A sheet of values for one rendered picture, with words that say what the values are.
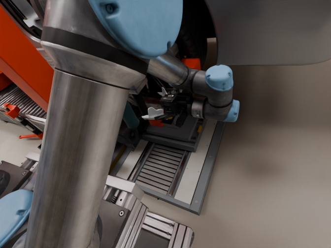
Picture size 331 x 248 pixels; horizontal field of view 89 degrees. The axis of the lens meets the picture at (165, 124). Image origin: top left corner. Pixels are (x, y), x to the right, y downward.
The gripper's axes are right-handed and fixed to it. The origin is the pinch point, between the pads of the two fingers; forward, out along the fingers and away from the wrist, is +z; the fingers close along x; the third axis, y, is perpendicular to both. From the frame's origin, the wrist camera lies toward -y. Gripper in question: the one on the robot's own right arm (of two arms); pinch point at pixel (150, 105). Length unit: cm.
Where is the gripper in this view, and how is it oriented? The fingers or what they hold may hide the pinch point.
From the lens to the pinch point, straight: 74.3
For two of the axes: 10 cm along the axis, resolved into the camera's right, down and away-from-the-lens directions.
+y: -2.6, -6.4, -7.2
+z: -8.8, -1.5, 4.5
